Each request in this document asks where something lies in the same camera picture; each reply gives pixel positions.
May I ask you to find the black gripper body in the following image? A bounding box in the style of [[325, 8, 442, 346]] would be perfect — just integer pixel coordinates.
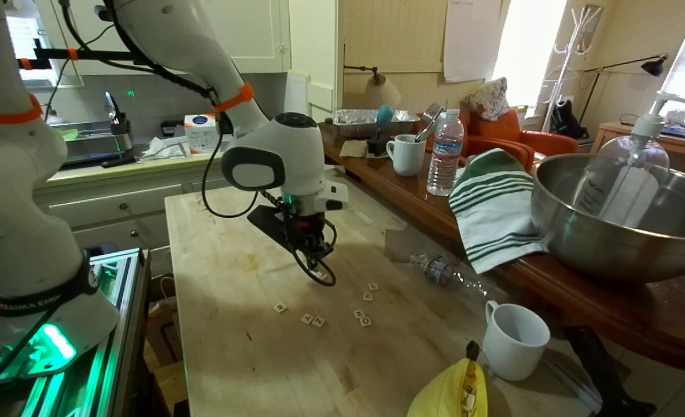
[[280, 207, 339, 251]]

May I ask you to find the brown cardboard sheet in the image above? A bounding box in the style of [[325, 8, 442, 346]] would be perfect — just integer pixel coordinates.
[[341, 137, 371, 163]]

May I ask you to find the crushed clear plastic bottle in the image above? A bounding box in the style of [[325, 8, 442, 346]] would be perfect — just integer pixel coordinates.
[[385, 228, 493, 302]]

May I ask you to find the aluminum foil tray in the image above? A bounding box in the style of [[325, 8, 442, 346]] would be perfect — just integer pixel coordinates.
[[332, 107, 423, 130]]

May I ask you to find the white ceramic mug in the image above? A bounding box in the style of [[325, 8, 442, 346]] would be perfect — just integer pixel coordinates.
[[385, 131, 428, 178], [479, 298, 553, 385]]

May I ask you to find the gooseneck lamp tan shade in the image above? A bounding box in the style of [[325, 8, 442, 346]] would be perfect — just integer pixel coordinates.
[[341, 62, 404, 112]]

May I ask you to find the clear water bottle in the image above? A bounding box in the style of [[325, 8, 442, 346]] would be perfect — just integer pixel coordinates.
[[423, 107, 467, 199]]

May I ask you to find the crumpled white cloth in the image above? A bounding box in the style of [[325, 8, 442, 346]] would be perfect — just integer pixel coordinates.
[[141, 134, 193, 163]]

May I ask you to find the green striped white towel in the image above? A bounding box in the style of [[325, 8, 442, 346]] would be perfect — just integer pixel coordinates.
[[448, 147, 552, 277]]

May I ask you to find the cream kitchen counter cabinet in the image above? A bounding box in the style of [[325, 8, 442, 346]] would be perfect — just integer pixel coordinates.
[[37, 130, 316, 269]]

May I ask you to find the yellow banana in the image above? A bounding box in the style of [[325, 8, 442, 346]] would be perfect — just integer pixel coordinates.
[[405, 341, 493, 417]]

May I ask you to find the aluminum robot stand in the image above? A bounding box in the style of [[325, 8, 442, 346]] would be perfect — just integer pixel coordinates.
[[0, 245, 154, 417]]

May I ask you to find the black silver dispenser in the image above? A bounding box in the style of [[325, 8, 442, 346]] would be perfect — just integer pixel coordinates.
[[100, 90, 141, 169]]

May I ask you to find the patterned cloth bag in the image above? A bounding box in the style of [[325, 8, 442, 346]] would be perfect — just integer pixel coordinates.
[[463, 75, 511, 123]]

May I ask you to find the metal dish rack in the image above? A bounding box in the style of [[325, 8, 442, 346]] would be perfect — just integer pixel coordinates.
[[61, 118, 120, 172]]

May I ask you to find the orange chair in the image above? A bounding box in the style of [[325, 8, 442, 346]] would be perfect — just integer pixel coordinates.
[[460, 107, 584, 174]]

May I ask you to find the clear plastic sheet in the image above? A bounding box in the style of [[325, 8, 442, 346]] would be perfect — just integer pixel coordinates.
[[538, 338, 608, 417]]

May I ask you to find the large steel mixing bowl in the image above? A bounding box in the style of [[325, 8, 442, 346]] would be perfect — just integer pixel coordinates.
[[531, 151, 685, 286]]

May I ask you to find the white coat rack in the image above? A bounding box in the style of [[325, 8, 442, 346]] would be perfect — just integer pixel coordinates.
[[539, 2, 606, 134]]

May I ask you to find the clear pump dispenser bottle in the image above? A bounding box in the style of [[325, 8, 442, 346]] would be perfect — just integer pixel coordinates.
[[571, 90, 685, 229]]

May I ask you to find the dark wooden side table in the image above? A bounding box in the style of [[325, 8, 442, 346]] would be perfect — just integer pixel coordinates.
[[321, 121, 685, 377]]

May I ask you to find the black desk lamp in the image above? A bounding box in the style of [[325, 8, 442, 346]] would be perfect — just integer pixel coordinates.
[[577, 53, 672, 125]]

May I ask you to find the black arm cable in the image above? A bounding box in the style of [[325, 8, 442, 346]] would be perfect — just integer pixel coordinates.
[[55, 0, 341, 289]]

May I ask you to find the cream upper wall cabinet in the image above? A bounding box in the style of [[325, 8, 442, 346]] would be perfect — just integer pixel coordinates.
[[32, 0, 291, 77]]

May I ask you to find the white wall paper sheet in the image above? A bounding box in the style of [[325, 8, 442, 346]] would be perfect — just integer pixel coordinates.
[[442, 0, 511, 85]]

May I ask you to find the black camera boom bar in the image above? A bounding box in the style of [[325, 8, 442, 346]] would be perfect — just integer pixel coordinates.
[[16, 36, 143, 75]]

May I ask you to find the black stereo camera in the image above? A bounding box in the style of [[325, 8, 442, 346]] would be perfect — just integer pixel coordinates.
[[95, 2, 122, 25]]

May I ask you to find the black strap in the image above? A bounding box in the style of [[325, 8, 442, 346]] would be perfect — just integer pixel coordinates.
[[561, 323, 660, 417]]

